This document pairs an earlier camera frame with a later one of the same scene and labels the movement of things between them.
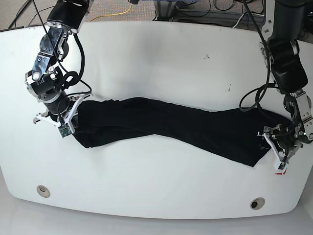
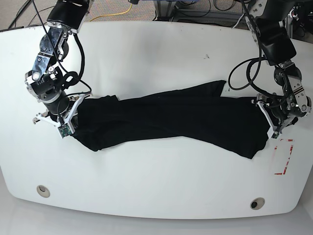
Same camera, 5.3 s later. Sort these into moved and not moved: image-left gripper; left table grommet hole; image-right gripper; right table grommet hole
Moved: image-right gripper
Not moved: image-left gripper; right table grommet hole; left table grommet hole
